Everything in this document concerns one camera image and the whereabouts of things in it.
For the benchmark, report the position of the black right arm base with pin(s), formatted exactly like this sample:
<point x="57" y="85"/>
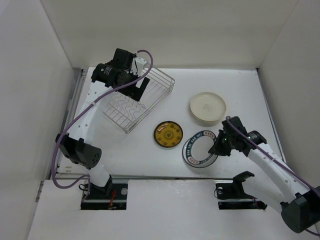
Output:
<point x="231" y="195"/>

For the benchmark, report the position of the cream plate with bear print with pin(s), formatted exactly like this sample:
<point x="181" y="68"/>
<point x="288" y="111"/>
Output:
<point x="207" y="107"/>

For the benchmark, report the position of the white plate wide teal band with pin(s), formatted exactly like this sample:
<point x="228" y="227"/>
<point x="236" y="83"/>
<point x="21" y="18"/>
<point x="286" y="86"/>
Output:
<point x="197" y="156"/>

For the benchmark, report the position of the yellow plate brown rim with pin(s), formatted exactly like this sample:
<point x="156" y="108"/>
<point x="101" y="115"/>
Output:
<point x="168" y="134"/>

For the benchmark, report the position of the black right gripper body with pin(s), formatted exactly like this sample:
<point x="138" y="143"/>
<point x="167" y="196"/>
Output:
<point x="224" y="144"/>

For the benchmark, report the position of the silver wire dish rack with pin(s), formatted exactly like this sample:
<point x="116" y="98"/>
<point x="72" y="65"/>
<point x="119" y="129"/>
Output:
<point x="127" y="113"/>

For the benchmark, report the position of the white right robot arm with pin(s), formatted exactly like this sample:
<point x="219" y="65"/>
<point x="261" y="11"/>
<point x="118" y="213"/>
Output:
<point x="297" y="201"/>

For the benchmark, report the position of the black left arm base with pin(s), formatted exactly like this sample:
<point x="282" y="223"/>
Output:
<point x="112" y="197"/>

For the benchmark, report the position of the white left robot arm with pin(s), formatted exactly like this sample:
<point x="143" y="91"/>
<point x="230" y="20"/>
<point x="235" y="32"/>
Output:
<point x="76" y="140"/>

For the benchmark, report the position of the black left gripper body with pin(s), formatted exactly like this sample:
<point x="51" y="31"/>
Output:
<point x="133" y="91"/>

